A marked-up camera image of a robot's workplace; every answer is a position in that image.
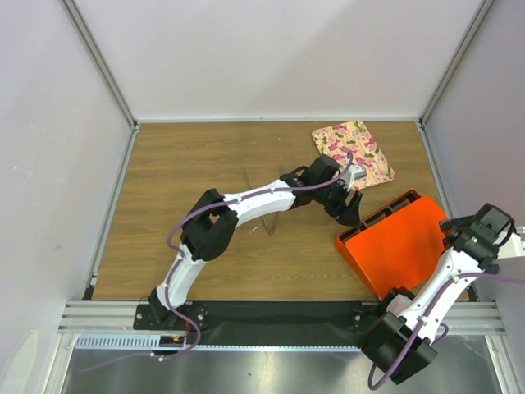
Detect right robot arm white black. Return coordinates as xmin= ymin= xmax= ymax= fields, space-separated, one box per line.
xmin=357 ymin=203 xmax=524 ymax=391

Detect white round object corner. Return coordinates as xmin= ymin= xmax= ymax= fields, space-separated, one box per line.
xmin=1 ymin=330 xmax=39 ymax=394

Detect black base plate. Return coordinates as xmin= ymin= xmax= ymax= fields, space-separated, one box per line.
xmin=133 ymin=300 xmax=386 ymax=346

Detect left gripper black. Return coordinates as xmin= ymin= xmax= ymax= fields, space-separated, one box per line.
xmin=313 ymin=176 xmax=361 ymax=228

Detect white paper scrap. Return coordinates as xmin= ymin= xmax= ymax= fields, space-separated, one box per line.
xmin=249 ymin=224 xmax=262 ymax=234

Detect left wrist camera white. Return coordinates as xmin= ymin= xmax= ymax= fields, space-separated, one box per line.
xmin=340 ymin=164 xmax=367 ymax=190

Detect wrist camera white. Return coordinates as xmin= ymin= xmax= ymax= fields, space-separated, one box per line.
xmin=340 ymin=164 xmax=367 ymax=190
xmin=498 ymin=226 xmax=524 ymax=259

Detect metal tongs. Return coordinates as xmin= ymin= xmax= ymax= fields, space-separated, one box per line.
xmin=242 ymin=164 xmax=281 ymax=236

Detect orange compartment box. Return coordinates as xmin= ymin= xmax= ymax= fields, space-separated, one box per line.
xmin=335 ymin=190 xmax=422 ymax=300

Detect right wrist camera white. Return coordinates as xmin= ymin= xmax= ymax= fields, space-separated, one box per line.
xmin=498 ymin=226 xmax=524 ymax=259

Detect floral tray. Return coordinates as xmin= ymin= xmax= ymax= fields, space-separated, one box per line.
xmin=312 ymin=120 xmax=395 ymax=190

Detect orange box lid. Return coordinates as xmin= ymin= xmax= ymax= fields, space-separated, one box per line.
xmin=335 ymin=190 xmax=448 ymax=300

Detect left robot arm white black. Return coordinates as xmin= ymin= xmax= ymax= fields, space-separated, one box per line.
xmin=148 ymin=154 xmax=367 ymax=328

